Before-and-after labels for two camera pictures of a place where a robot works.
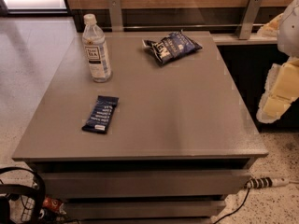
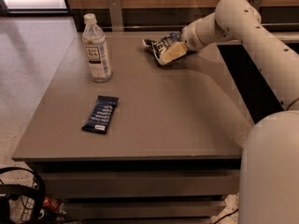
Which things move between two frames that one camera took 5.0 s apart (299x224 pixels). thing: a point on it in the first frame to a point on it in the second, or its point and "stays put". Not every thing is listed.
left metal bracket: [114, 4] stays put
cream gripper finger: [275, 101] to [166, 58]
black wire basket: [22, 195] stays put
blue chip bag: [172, 47] stays put
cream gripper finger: [281, 89] to [177, 49]
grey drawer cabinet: [178, 143] stays put
